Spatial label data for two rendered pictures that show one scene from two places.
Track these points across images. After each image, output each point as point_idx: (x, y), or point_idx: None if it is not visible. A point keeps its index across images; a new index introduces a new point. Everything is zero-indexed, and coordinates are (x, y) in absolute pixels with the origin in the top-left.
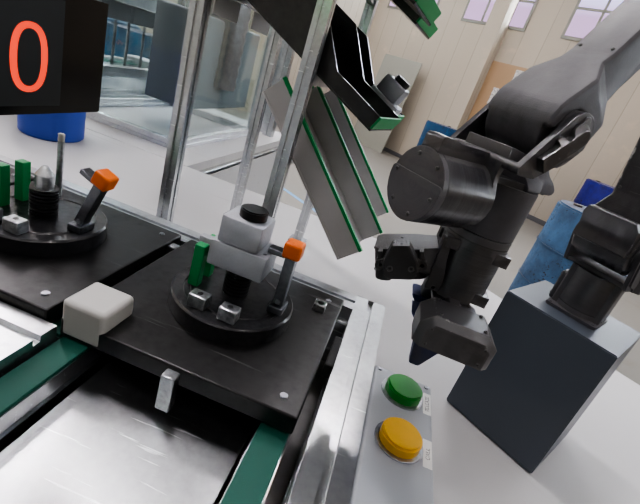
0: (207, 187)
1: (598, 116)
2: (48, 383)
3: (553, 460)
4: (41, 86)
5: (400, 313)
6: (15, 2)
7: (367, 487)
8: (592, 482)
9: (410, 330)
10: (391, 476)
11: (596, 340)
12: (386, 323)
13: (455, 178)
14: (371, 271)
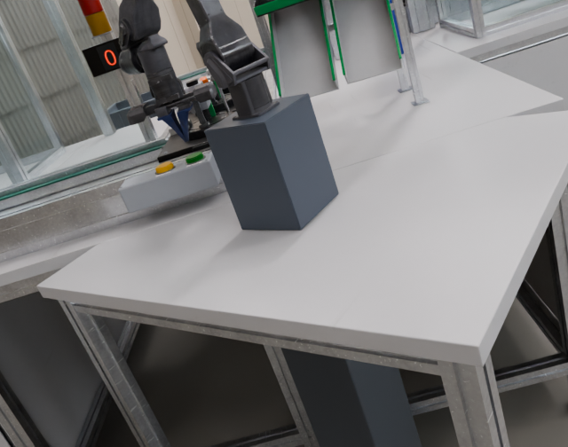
0: (433, 69)
1: (128, 15)
2: (159, 150)
3: (266, 232)
4: (115, 62)
5: (376, 152)
6: (102, 48)
7: (141, 175)
8: (259, 247)
9: (355, 162)
10: (148, 175)
11: (217, 124)
12: (348, 157)
13: (121, 57)
14: (434, 121)
